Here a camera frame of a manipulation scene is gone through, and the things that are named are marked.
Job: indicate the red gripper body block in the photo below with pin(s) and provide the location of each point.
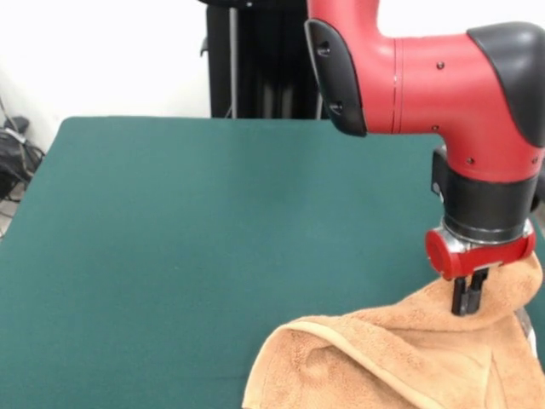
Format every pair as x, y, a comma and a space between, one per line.
443, 255

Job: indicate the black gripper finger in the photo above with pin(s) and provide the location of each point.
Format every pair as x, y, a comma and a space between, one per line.
474, 294
459, 298

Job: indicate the orange-brown terry towel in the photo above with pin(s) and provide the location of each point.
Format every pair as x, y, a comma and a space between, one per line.
404, 362

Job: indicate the dark green table cloth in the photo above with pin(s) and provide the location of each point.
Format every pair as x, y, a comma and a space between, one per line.
127, 255

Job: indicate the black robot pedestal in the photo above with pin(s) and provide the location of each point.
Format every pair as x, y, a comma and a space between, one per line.
255, 64

